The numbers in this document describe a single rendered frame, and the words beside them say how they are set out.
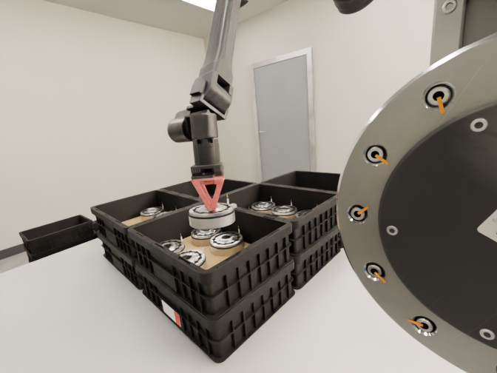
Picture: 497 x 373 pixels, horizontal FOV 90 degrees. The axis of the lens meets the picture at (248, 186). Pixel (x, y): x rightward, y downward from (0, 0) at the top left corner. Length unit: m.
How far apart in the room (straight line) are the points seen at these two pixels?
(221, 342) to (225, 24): 0.71
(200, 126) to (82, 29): 3.81
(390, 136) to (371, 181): 0.03
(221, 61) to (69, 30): 3.68
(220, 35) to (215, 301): 0.58
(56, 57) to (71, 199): 1.73
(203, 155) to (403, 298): 0.43
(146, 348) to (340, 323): 0.48
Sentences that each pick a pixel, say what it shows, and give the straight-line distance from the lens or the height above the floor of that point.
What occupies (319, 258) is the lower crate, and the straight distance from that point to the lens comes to 0.89.
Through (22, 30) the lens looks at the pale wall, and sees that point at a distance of 4.08.
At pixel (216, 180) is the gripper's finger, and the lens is 0.52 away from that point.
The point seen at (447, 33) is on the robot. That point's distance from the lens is 0.24.
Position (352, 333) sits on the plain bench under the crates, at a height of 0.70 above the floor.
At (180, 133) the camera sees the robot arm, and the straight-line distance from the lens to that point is 0.59.
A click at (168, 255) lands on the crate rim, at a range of 0.61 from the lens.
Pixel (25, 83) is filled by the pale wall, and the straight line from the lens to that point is 3.92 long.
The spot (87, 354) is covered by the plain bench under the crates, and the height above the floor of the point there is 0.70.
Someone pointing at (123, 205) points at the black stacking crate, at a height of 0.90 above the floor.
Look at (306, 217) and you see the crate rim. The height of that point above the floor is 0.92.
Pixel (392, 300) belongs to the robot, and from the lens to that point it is 0.22.
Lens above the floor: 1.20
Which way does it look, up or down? 14 degrees down
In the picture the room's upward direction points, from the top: 6 degrees counter-clockwise
